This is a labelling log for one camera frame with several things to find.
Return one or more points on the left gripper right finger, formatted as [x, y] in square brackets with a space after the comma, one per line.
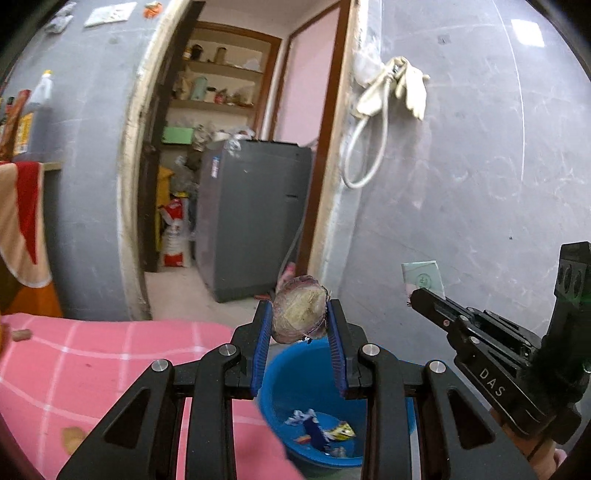
[421, 419]

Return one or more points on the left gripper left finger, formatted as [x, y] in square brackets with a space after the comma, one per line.
[139, 436]

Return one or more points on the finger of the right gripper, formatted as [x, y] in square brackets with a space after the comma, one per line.
[446, 314]

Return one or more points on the green white paper scrap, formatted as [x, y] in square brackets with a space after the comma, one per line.
[423, 275]

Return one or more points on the small brown food scrap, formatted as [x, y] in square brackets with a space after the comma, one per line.
[71, 439]

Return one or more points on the yellow snack wrapper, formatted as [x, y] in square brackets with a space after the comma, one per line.
[342, 432]

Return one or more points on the purple onion peel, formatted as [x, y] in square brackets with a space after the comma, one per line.
[300, 311]

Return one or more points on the blue white wrapper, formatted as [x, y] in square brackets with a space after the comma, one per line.
[298, 417]

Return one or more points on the blue snack wrapper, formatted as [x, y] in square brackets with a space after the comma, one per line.
[318, 439]

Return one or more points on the person's right hand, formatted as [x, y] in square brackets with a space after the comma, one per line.
[542, 453]

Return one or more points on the pink checked tablecloth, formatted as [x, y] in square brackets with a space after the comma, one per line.
[70, 373]

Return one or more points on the blue plastic bucket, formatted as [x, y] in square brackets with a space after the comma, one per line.
[300, 378]

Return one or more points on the brown cork piece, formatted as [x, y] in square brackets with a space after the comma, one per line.
[21, 335]

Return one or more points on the grey washing machine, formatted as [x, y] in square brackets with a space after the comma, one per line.
[251, 200]

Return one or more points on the teal orange red cloth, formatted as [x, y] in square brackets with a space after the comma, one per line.
[26, 280]

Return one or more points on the white rubber gloves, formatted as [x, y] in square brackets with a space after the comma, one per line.
[399, 78]

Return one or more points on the green storage box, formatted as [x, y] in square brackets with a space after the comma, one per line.
[177, 135]

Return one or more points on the large oil jug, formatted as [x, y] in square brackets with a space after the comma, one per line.
[31, 135]

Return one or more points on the white wall switch plate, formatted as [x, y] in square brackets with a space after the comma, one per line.
[110, 14]

